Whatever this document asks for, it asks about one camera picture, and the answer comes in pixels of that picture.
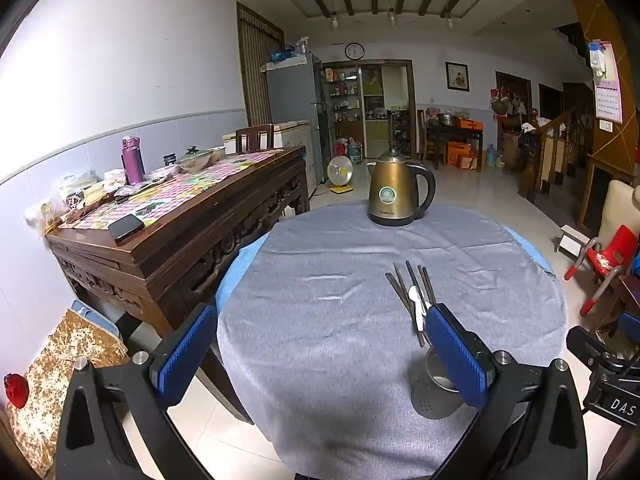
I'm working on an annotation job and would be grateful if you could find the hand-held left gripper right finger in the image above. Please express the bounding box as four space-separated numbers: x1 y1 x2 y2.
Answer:
425 304 590 480

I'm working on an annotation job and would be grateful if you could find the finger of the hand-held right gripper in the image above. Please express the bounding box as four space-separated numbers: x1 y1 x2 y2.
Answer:
566 326 612 367

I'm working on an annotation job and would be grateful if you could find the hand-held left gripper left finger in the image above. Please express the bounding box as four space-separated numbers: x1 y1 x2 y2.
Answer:
54 302 219 480

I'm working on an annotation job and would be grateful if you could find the grey perforated utensil holder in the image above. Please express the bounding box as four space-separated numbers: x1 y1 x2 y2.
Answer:
410 347 467 420

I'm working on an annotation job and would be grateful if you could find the white plastic spoon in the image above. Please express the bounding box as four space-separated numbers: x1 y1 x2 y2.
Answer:
408 285 427 334

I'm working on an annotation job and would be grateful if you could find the red child chair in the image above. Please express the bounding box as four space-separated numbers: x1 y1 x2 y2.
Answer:
564 225 639 317

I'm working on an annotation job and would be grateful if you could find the carved wooden sideboard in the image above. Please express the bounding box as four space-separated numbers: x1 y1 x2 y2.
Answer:
45 146 311 426

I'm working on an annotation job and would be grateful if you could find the white step stool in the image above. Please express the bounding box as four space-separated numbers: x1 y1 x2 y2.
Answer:
554 225 592 257

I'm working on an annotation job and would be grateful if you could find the brown patterned cushion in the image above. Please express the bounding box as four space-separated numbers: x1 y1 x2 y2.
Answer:
9 309 132 477

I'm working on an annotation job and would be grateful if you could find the grey tablecloth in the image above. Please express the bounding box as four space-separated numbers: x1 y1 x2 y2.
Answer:
216 199 568 480

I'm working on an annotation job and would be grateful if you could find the beige chair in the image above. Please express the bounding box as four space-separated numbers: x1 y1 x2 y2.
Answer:
595 180 640 263

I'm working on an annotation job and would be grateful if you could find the black phone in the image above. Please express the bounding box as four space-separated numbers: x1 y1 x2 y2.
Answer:
108 214 145 242

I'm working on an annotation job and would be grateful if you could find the checked patterned table cover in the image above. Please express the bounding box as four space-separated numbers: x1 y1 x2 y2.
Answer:
60 150 292 232

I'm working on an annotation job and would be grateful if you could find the red plastic toy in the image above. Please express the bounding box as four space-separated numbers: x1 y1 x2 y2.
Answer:
4 373 31 409

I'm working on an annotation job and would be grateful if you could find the gold electric kettle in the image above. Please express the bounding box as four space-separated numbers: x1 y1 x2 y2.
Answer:
367 147 437 227

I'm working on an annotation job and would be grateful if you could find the bowl with glass lid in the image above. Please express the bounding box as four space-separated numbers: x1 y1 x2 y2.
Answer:
177 146 214 174

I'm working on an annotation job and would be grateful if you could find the purple water bottle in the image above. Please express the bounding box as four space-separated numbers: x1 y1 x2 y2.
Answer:
121 136 146 186

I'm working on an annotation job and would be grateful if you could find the wooden stair railing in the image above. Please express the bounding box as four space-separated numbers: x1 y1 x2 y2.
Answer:
517 105 597 202

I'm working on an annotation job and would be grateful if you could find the orange cardboard box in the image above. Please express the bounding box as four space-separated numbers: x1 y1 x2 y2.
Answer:
446 141 479 169

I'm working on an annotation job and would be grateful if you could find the wooden chair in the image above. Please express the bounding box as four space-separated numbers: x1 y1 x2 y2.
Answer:
235 125 274 154

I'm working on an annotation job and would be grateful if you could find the dark dining table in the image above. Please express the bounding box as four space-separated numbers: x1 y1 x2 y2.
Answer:
425 119 486 170

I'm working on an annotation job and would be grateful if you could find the white chest freezer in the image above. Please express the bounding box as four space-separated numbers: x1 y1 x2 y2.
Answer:
222 120 317 201

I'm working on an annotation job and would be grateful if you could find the wooden shelf cabinet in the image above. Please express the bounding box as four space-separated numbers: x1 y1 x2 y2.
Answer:
322 62 364 142

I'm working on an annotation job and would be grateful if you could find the grey refrigerator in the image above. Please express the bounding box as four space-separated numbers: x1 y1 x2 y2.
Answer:
265 52 327 187

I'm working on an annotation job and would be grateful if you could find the wall calendar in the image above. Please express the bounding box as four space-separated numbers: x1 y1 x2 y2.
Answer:
590 40 624 125

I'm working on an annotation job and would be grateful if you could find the framed wall picture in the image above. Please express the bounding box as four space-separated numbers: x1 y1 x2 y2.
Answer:
445 62 471 92

